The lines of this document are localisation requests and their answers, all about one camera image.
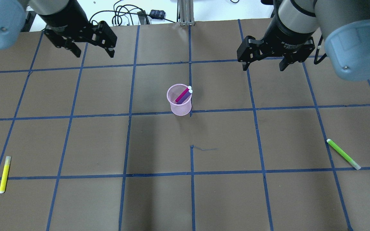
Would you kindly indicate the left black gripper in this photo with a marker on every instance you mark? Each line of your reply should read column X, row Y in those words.
column 63, row 16

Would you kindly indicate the black power adapter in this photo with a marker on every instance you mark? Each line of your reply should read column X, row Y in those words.
column 157, row 14

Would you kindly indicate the purple pen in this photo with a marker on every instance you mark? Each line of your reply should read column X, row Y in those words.
column 185, row 96

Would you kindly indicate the pink pen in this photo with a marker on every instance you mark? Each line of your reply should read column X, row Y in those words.
column 188, row 88

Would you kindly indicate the yellow pen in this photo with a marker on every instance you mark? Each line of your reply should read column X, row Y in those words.
column 5, row 174

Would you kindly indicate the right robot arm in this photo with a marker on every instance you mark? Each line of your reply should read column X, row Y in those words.
column 338, row 29

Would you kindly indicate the green pen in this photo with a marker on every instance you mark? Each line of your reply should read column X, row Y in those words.
column 343, row 154

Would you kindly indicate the pink mesh cup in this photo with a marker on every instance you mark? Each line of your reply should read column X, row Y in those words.
column 178, row 109

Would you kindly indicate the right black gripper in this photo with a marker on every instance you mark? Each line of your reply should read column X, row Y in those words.
column 288, row 36

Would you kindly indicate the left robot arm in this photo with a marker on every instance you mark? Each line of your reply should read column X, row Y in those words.
column 12, row 20

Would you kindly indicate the aluminium frame post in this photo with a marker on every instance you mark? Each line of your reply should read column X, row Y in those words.
column 186, row 12

